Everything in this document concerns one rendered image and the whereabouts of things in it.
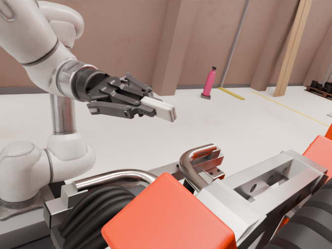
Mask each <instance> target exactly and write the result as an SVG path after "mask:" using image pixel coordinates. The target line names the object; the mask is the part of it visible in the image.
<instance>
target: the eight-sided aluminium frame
mask: <svg viewBox="0 0 332 249"><path fill-rule="evenodd" d="M327 172H328V169H327V168H325V167H323V166H321V165H319V164H317V163H316V162H314V161H312V160H310V159H308V158H307V157H305V156H303V155H301V154H299V153H297V152H296V151H294V150H292V149H290V150H288V151H283V150H282V151H281V153H280V154H278V155H276V156H274V157H272V158H269V159H267V160H265V161H263V162H260V163H258V164H256V165H254V166H251V167H249V168H247V169H244V170H242V171H240V172H238V173H235V174H233V175H231V176H228V177H226V178H224V179H222V180H220V179H219V178H217V179H216V180H214V181H213V182H212V183H211V184H209V185H208V186H206V187H204V188H203V189H201V191H200V192H199V193H198V194H197V195H196V196H195V197H196V198H198V199H199V200H200V201H201V202H202V203H203V204H204V205H205V206H206V207H208V208H209V209H210V210H211V211H212V212H213V213H214V214H215V215H216V216H218V217H219V218H220V219H221V220H222V221H223V222H224V223H225V224H226V225H228V226H229V227H230V228H231V229H232V230H233V231H234V233H235V238H236V244H237V249H248V247H249V246H250V245H251V244H252V243H253V242H254V241H255V240H256V239H257V238H258V237H259V236H260V235H261V234H262V233H263V232H264V231H265V230H267V229H268V228H269V227H270V226H272V225H273V224H274V223H275V222H277V221H278V220H279V219H280V218H281V217H283V218H282V220H281V222H280V223H279V225H278V227H277V229H276V231H275V232H274V234H273V236H272V238H273V237H274V236H275V235H276V233H277V232H278V231H279V230H280V229H281V228H282V227H283V225H284V223H285V221H286V220H287V218H288V219H290V218H291V217H292V216H293V215H294V214H295V213H296V212H297V211H298V210H299V209H300V208H301V207H302V206H303V205H304V203H305V202H306V201H307V200H308V199H309V198H310V197H311V196H312V195H313V194H314V193H315V192H317V191H318V190H319V188H320V187H322V186H323V185H324V183H325V182H326V180H327V179H328V177H329V176H328V175H327ZM277 182H278V184H279V186H278V187H276V188H275V189H273V190H271V191H270V192H268V193H267V194H265V195H263V196H262V197H260V198H258V199H257V200H255V201H254V202H252V203H250V202H248V201H247V199H248V197H249V195H250V194H252V193H253V192H255V191H257V190H259V189H260V188H262V187H264V186H266V185H269V186H272V185H274V184H276V183H277ZM272 238H271V239H272Z"/></svg>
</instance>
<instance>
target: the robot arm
mask: <svg viewBox="0 0 332 249"><path fill-rule="evenodd" d="M83 32H84V21H83V18H82V16H81V15H80V14H79V13H78V12H77V11H75V10H73V9H72V8H70V7H67V6H65V5H61V4H58V3H53V2H48V1H41V0H0V46H1V47H2V48H3V49H4V50H5V51H6V52H7V53H9V54H10V55H11V56H13V57H14V58H15V59H16V60H17V61H18V62H19V63H20V64H21V65H22V66H23V67H24V68H25V70H26V71H27V74H28V76H29V78H30V79H31V81H32V82H33V83H34V84H35V85H37V86H38V87H40V88H41V89H43V90H45V91H47V92H49V95H50V106H51V118H52V129H53V134H51V136H50V137H49V138H48V140H47V146H46V148H45V149H41V148H39V147H38V146H37V145H35V144H34V143H31V142H27V141H15V142H12V143H10V144H8V145H7V146H5V147H4V148H3V150H2V151H1V153H0V221H5V220H7V219H9V218H11V217H14V216H17V215H20V214H23V213H26V212H29V211H33V210H36V209H39V208H43V204H44V203H45V202H46V200H45V199H44V198H43V196H42V194H41V192H40V188H42V187H43V186H45V185H47V184H49V183H54V182H60V181H65V180H69V179H72V178H75V177H78V176H81V175H83V174H85V173H86V172H88V171H89V170H91V169H92V168H93V166H94V165H95V162H96V154H95V150H94V149H93V147H92V146H91V145H90V144H89V143H87V142H85V141H84V138H83V136H82V135H81V134H80V133H79V132H78V131H77V127H76V113H75V100H76V101H78V102H88V103H87V107H88V109H89V111H90V113H91V114H92V115H100V114H102V115H108V116H114V117H120V118H126V119H133V118H134V115H136V114H138V115H139V117H142V116H144V115H146V116H149V117H154V116H156V117H159V118H161V119H164V120H167V121H169V122H174V120H175V119H176V118H177V116H176V111H175V106H173V105H170V104H167V103H164V102H163V101H162V100H161V99H158V98H155V97H154V95H153V92H152V88H151V87H150V86H148V85H146V84H145V83H143V82H141V81H140V80H138V79H136V78H134V77H133V76H132V75H131V73H130V72H126V73H125V76H124V77H122V78H119V77H111V76H109V75H108V74H107V73H105V72H103V71H100V70H98V69H97V68H96V67H95V66H93V65H90V64H87V63H84V62H81V61H78V60H77V58H76V57H75V56H74V55H73V54H72V53H71V48H73V46H74V42H75V40H76V39H78V38H80V37H81V36H82V34H83ZM124 84H126V85H127V86H125V85H124ZM128 86H130V87H128ZM125 111H126V112H125Z"/></svg>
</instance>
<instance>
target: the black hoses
mask: <svg viewBox="0 0 332 249"><path fill-rule="evenodd" d="M135 197H136V196H135V195H134V194H132V193H131V192H130V191H128V190H127V189H125V188H124V187H122V186H119V185H114V184H112V185H105V186H102V187H99V188H97V189H95V190H93V191H92V192H90V193H89V194H87V195H86V196H85V197H83V198H82V199H81V200H80V201H79V202H78V203H77V204H76V205H75V206H74V207H73V208H72V210H71V211H70V212H69V213H68V214H67V216H66V217H65V218H64V220H63V221H62V222H61V224H58V225H56V226H53V227H51V236H50V237H51V239H52V241H53V243H54V245H55V247H56V249H105V248H107V247H109V246H108V244H107V243H106V241H105V239H104V238H103V236H102V234H101V229H102V228H103V226H104V225H105V224H106V223H108V222H109V221H110V220H111V219H112V218H113V217H114V216H115V215H116V214H118V213H119V212H120V211H121V210H122V209H123V208H124V207H125V206H127V205H128V204H129V203H130V202H131V201H132V200H133V199H134V198H135Z"/></svg>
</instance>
